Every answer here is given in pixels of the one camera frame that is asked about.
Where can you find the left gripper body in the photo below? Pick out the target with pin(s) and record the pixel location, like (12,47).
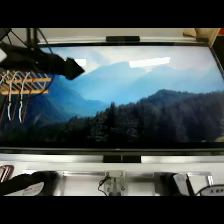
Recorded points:
(73,68)

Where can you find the silver frame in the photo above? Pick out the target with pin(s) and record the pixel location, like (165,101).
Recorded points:
(83,166)

